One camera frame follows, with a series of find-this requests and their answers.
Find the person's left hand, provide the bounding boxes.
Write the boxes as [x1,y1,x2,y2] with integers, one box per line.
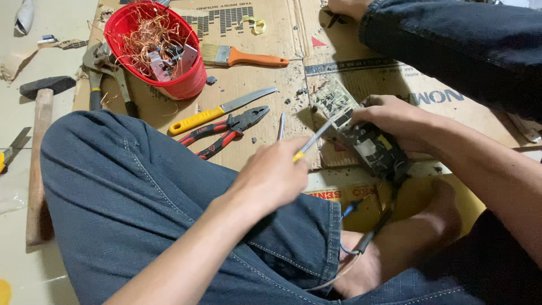
[235,136,312,213]

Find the tangle of copper wire scraps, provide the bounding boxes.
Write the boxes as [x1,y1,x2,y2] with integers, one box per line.
[112,8,191,70]

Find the yellow black handled pliers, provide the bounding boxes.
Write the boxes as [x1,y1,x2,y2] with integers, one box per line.
[88,70,105,112]

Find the person's black shirt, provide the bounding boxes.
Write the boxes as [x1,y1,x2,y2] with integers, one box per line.
[417,210,542,305]

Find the brown cardboard sheet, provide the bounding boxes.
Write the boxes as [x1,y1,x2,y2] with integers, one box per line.
[72,0,542,172]

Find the black device with circuit board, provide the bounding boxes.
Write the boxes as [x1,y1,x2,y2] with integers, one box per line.
[310,77,412,184]

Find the red plastic bucket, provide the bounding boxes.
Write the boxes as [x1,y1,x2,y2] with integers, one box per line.
[104,1,207,101]

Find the yellow handled knife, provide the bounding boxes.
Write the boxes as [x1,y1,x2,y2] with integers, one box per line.
[169,87,278,136]

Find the grey metal wrench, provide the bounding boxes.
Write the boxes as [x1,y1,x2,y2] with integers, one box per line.
[82,42,140,119]

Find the yellow handled scraper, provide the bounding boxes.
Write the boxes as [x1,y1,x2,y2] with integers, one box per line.
[0,127,33,174]

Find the person's bare foot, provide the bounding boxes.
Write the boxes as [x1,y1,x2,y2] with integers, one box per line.
[334,177,463,298]

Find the wooden strip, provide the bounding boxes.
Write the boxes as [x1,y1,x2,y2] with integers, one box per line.
[507,113,542,144]

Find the torn cardboard scrap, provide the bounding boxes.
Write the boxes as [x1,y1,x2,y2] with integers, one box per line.
[58,38,90,51]

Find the person's blue jeans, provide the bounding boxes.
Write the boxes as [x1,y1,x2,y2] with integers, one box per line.
[40,109,488,305]

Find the yellow tape strip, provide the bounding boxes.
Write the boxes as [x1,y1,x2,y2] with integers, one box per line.
[240,16,267,36]

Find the yellow handled screwdriver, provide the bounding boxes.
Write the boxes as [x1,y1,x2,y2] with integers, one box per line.
[292,120,336,164]

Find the wooden handled hammer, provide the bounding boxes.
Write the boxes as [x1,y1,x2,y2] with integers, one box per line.
[19,76,77,247]

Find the orange handled paint brush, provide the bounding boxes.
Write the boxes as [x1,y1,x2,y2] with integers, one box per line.
[200,42,290,68]

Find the yellow round object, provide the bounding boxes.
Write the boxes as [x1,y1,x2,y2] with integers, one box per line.
[0,279,13,305]

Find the metal scrap pieces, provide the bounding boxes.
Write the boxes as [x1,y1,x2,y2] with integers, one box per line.
[146,42,199,82]

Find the yellow cardboard box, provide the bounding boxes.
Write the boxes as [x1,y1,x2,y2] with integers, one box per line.
[304,173,487,234]

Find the red black pliers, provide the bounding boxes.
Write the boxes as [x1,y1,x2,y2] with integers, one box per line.
[178,105,271,161]

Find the person's right hand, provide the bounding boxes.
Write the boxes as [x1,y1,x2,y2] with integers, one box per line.
[350,94,442,154]

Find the black cable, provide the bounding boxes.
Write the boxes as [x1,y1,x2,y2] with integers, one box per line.
[355,181,401,256]

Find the blue wire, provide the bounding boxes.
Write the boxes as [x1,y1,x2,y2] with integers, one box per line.
[339,198,365,256]

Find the white plastic object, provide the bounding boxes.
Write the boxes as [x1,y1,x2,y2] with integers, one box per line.
[14,0,35,35]

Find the small black tool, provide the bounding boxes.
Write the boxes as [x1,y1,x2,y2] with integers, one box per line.
[324,10,353,29]

